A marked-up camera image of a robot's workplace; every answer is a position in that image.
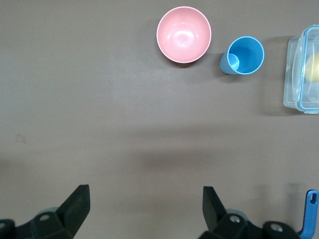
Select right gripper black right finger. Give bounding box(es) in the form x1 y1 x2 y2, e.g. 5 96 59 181
200 186 304 239

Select yellow food item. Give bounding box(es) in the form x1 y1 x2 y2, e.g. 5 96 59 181
305 51 319 83

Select clear plastic food container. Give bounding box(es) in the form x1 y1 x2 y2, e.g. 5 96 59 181
283 24 319 115

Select pink bowl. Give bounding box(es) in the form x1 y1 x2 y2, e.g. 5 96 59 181
156 6 213 64

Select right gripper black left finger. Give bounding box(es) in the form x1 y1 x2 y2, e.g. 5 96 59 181
0 184 90 239

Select blue plastic cup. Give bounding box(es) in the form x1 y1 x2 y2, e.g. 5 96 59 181
219 36 265 76

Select black saucepan blue handle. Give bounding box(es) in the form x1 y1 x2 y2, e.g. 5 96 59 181
300 189 319 239

